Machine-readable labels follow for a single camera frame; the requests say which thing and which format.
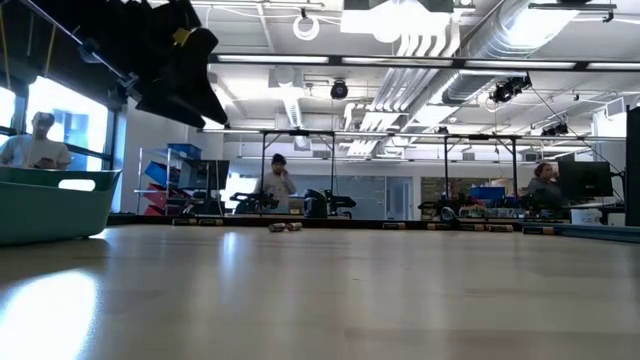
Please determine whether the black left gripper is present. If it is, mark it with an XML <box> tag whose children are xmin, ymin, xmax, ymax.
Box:
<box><xmin>107</xmin><ymin>0</ymin><xmax>229</xmax><ymax>129</ymax></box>

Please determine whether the green plastic bin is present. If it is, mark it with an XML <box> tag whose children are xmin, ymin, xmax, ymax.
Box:
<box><xmin>0</xmin><ymin>167</ymin><xmax>121</xmax><ymax>246</ymax></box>

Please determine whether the blue storage bin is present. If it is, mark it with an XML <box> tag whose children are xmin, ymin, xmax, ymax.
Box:
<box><xmin>167</xmin><ymin>143</ymin><xmax>203</xmax><ymax>160</ymax></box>
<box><xmin>143</xmin><ymin>160</ymin><xmax>181</xmax><ymax>187</ymax></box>

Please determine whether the dark computer monitor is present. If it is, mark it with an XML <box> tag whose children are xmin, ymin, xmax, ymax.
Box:
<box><xmin>558</xmin><ymin>159</ymin><xmax>614</xmax><ymax>201</ymax></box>
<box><xmin>178</xmin><ymin>159</ymin><xmax>230</xmax><ymax>191</ymax></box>

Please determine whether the ceiling LED light bar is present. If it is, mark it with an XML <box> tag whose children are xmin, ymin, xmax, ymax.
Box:
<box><xmin>207</xmin><ymin>52</ymin><xmax>640</xmax><ymax>71</ymax></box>

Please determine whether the large window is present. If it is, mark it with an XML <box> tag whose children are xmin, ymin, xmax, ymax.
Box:
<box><xmin>0</xmin><ymin>74</ymin><xmax>112</xmax><ymax>171</ymax></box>

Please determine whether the red storage bin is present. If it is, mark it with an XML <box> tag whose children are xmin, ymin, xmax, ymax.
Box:
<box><xmin>143</xmin><ymin>183</ymin><xmax>174</xmax><ymax>209</ymax></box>

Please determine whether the person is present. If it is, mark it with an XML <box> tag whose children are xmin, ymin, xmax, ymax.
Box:
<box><xmin>525</xmin><ymin>161</ymin><xmax>564</xmax><ymax>209</ymax></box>
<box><xmin>254</xmin><ymin>153</ymin><xmax>298</xmax><ymax>214</ymax></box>
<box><xmin>0</xmin><ymin>111</ymin><xmax>72</xmax><ymax>171</ymax></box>

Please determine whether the blue crate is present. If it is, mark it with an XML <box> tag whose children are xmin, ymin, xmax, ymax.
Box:
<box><xmin>469</xmin><ymin>185</ymin><xmax>506</xmax><ymax>201</ymax></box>

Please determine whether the black spotlight cluster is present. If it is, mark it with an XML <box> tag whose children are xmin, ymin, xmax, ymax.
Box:
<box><xmin>491</xmin><ymin>73</ymin><xmax>532</xmax><ymax>104</ymax></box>

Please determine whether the white box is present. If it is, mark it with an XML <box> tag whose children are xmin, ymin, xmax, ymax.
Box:
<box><xmin>570</xmin><ymin>208</ymin><xmax>604</xmax><ymax>225</ymax></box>

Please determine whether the black background rig frame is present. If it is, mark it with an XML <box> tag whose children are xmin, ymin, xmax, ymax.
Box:
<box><xmin>258</xmin><ymin>128</ymin><xmax>337</xmax><ymax>194</ymax></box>
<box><xmin>442</xmin><ymin>132</ymin><xmax>519</xmax><ymax>197</ymax></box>

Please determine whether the white ceiling air duct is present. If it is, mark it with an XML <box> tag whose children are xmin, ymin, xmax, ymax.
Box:
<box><xmin>269</xmin><ymin>67</ymin><xmax>311</xmax><ymax>130</ymax></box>

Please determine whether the white cable coil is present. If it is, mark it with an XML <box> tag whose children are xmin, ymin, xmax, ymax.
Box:
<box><xmin>292</xmin><ymin>13</ymin><xmax>320</xmax><ymax>42</ymax></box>

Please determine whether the black aluminium table frame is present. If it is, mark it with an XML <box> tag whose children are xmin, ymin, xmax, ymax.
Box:
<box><xmin>102</xmin><ymin>213</ymin><xmax>640</xmax><ymax>244</ymax></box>

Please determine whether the black rig upright post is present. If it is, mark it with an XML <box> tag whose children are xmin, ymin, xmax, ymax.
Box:
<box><xmin>624</xmin><ymin>105</ymin><xmax>640</xmax><ymax>227</ymax></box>

